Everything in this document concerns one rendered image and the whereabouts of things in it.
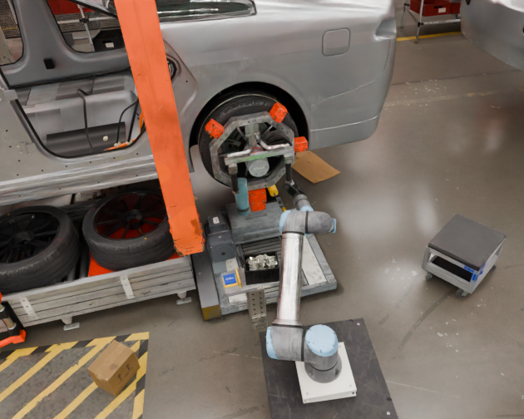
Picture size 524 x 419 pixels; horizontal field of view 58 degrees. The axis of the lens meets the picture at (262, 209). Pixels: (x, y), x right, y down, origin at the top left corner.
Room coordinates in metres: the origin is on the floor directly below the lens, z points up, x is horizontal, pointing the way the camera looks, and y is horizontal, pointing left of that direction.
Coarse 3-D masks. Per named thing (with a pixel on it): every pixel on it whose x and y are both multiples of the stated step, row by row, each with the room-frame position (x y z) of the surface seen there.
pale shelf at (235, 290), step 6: (234, 270) 1.93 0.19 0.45; (240, 270) 1.92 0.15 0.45; (222, 276) 1.89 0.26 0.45; (240, 276) 1.87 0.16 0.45; (222, 282) 1.84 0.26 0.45; (240, 282) 1.83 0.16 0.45; (276, 282) 1.81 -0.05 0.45; (228, 288) 1.79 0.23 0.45; (234, 288) 1.78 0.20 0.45; (240, 288) 1.78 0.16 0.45; (246, 288) 1.78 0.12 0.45; (252, 288) 1.78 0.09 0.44; (258, 288) 1.78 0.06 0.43; (228, 294) 1.75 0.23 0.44; (234, 294) 1.76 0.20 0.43
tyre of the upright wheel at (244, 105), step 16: (224, 96) 2.78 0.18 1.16; (240, 96) 2.71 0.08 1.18; (256, 96) 2.71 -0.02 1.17; (272, 96) 2.81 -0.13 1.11; (208, 112) 2.72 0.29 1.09; (224, 112) 2.60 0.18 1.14; (240, 112) 2.61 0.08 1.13; (256, 112) 2.62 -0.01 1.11; (288, 112) 2.75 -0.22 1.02; (208, 144) 2.56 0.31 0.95; (208, 160) 2.56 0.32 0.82
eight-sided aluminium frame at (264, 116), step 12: (228, 120) 2.57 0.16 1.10; (240, 120) 2.53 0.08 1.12; (252, 120) 2.53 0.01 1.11; (264, 120) 2.55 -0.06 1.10; (228, 132) 2.51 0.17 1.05; (288, 132) 2.58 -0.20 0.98; (216, 144) 2.49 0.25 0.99; (216, 156) 2.49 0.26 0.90; (216, 168) 2.49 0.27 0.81; (276, 168) 2.62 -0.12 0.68; (228, 180) 2.50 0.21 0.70; (252, 180) 2.58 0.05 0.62; (264, 180) 2.59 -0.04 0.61; (276, 180) 2.56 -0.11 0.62
